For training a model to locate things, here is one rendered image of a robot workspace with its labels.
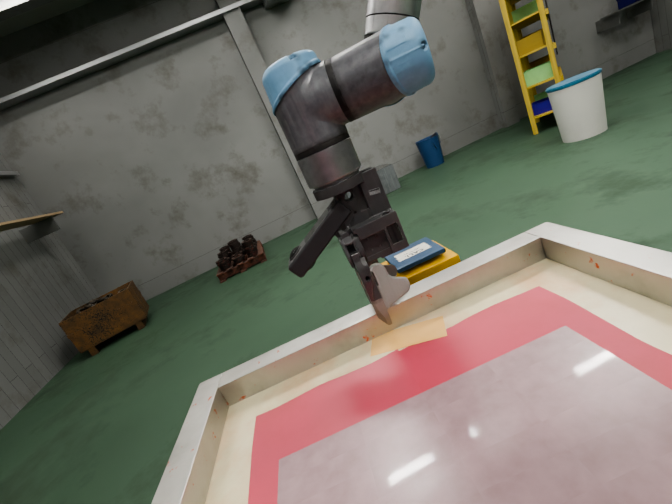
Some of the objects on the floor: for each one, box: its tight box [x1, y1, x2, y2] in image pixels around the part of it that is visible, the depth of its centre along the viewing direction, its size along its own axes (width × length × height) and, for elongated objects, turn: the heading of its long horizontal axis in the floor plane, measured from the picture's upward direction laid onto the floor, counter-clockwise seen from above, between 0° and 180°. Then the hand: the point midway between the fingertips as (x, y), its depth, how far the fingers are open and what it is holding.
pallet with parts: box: [215, 234, 267, 283], centre depth 604 cm, size 82×125×43 cm, turn 65°
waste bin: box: [415, 132, 444, 169], centre depth 681 cm, size 49×45×57 cm
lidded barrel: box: [546, 68, 608, 143], centre depth 441 cm, size 57×58×70 cm
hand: (378, 311), depth 53 cm, fingers closed on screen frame, 4 cm apart
